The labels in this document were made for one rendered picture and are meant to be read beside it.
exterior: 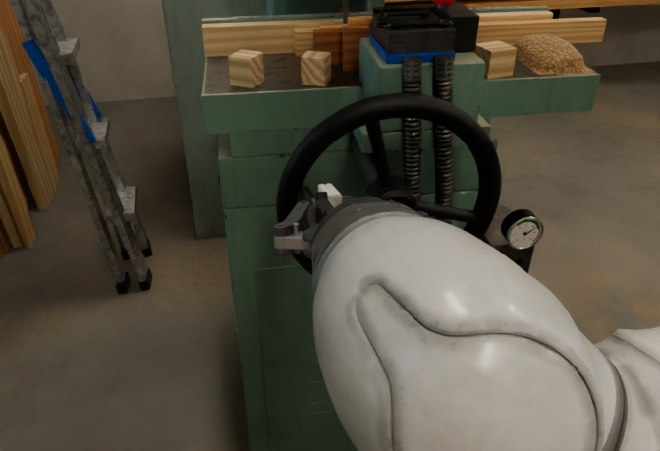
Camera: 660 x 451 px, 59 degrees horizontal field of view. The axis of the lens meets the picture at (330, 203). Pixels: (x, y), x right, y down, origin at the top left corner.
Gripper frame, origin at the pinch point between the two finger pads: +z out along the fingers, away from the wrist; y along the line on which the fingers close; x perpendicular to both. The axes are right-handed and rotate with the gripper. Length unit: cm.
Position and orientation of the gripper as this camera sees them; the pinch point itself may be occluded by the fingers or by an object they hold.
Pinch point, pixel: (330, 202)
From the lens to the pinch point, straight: 59.1
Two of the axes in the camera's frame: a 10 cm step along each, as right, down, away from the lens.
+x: 0.5, 9.8, 2.0
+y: -9.9, 0.8, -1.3
